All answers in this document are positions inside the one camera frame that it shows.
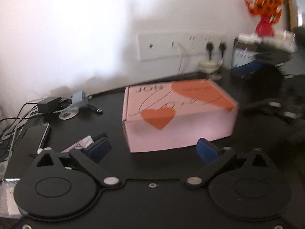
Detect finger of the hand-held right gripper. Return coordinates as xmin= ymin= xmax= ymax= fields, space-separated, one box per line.
xmin=242 ymin=95 xmax=301 ymax=125
xmin=232 ymin=61 xmax=265 ymax=78

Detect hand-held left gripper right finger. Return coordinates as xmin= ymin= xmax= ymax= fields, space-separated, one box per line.
xmin=186 ymin=138 xmax=271 ymax=188

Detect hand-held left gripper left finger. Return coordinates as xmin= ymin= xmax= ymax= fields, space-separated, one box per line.
xmin=36 ymin=132 xmax=120 ymax=187

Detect brown supplement bottle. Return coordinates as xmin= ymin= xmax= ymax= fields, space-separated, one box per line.
xmin=232 ymin=35 xmax=262 ymax=75

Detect pink cardboard box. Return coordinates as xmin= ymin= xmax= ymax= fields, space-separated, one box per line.
xmin=122 ymin=78 xmax=239 ymax=153

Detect black desktop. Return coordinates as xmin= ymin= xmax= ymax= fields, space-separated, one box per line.
xmin=0 ymin=70 xmax=305 ymax=229

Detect pink and white packet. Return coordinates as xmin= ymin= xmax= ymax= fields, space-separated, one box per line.
xmin=61 ymin=135 xmax=94 ymax=153

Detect red vase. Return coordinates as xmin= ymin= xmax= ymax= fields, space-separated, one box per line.
xmin=255 ymin=17 xmax=274 ymax=37

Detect white tape roll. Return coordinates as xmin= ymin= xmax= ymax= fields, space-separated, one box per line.
xmin=59 ymin=108 xmax=80 ymax=120

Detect grey adapter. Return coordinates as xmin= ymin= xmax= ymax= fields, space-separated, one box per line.
xmin=71 ymin=91 xmax=88 ymax=106

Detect orange artificial flowers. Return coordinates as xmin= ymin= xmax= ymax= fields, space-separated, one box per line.
xmin=242 ymin=0 xmax=286 ymax=24

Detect black power adapter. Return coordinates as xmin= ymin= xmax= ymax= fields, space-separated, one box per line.
xmin=37 ymin=97 xmax=72 ymax=114

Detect black smartphone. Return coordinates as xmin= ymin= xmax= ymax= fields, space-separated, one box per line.
xmin=14 ymin=122 xmax=51 ymax=172

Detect black usb cable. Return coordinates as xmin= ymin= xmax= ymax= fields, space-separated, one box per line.
xmin=87 ymin=104 xmax=104 ymax=114

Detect beige wooden frame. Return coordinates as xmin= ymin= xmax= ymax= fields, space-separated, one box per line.
xmin=285 ymin=0 xmax=305 ymax=29

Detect white wall socket strip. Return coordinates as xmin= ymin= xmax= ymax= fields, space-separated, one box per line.
xmin=138 ymin=31 xmax=227 ymax=62

